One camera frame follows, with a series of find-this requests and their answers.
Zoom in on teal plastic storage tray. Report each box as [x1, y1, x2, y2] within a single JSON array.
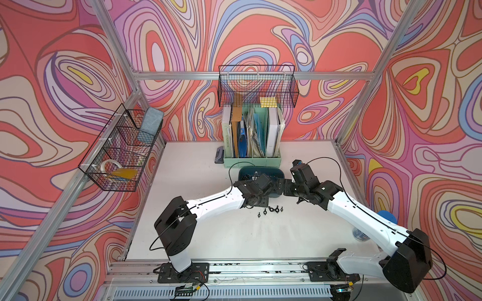
[[238, 166, 284, 198]]

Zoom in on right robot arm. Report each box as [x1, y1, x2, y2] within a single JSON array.
[[282, 179, 433, 293]]

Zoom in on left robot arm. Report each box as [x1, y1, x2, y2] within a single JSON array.
[[154, 174, 284, 273]]

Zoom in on grey stapler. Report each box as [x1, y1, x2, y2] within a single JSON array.
[[215, 146, 224, 164]]

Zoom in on blue folder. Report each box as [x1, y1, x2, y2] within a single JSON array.
[[238, 126, 248, 158]]

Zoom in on mint green file organizer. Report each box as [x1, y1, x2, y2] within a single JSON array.
[[221, 107, 286, 168]]

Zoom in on blue lid clear jar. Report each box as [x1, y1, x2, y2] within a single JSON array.
[[352, 210, 397, 242]]

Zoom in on white binder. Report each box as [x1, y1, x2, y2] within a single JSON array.
[[266, 107, 279, 158]]

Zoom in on brown folder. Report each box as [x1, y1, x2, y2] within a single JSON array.
[[231, 107, 242, 158]]

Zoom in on yellow sticky note pad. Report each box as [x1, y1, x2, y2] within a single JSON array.
[[259, 97, 278, 108]]

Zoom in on grey blue sponge block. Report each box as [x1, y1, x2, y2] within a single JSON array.
[[140, 107, 164, 135]]

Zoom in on yellow pad in basket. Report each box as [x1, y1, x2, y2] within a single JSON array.
[[106, 168, 138, 182]]

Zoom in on white tape roll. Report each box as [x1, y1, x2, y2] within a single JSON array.
[[100, 159, 123, 174]]

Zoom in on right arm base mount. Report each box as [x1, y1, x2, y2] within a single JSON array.
[[302, 248, 361, 283]]

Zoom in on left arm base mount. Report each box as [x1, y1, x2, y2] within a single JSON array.
[[153, 262, 210, 283]]

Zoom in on black wire basket back wall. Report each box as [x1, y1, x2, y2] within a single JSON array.
[[217, 63, 299, 108]]

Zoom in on black wire basket wall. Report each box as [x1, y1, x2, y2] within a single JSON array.
[[78, 104, 163, 192], [217, 63, 299, 108]]

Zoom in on black wire basket left wall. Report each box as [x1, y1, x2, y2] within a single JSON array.
[[78, 104, 163, 192]]

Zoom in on aluminium front rail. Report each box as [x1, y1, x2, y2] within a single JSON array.
[[95, 258, 425, 300]]

